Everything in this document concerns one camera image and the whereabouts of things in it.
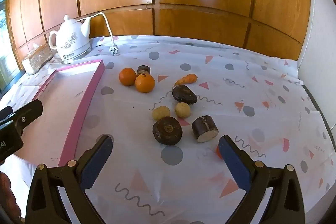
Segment orange tangerine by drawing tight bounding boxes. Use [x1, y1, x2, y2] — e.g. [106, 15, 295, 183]
[118, 68, 137, 86]
[135, 74, 155, 93]

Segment dark cut log white end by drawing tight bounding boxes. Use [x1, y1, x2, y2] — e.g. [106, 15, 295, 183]
[191, 115, 219, 143]

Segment small dark cut log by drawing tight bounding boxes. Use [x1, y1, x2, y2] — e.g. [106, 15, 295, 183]
[137, 65, 151, 75]

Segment yellow round fruit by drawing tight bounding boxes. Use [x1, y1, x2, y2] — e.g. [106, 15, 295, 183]
[152, 106, 170, 121]
[175, 102, 191, 118]

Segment dark round mangosteen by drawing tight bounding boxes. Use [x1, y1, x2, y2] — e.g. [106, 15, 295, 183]
[152, 117, 183, 145]

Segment dark brown oval fruit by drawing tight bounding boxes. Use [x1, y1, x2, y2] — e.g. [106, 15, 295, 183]
[172, 85, 198, 105]

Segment orange carrot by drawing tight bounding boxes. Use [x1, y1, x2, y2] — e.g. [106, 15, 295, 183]
[174, 73, 198, 86]

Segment small red tomato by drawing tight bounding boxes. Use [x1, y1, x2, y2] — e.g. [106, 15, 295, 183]
[216, 145, 223, 160]

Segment person's left hand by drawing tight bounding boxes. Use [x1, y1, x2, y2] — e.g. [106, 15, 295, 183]
[0, 172, 21, 219]

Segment pink shallow box tray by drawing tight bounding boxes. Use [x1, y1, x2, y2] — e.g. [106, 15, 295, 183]
[15, 60, 105, 167]

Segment wooden door with glass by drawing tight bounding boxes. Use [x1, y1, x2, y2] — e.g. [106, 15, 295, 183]
[1, 0, 25, 98]

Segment woven tissue box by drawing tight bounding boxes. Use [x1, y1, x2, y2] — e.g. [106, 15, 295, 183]
[22, 44, 53, 75]

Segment white ceramic electric kettle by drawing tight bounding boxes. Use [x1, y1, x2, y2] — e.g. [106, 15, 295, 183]
[48, 15, 91, 64]

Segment patterned white tablecloth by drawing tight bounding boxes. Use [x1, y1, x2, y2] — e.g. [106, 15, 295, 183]
[1, 36, 335, 223]

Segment white power cord with plug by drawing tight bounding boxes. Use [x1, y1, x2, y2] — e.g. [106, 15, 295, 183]
[77, 12, 120, 56]

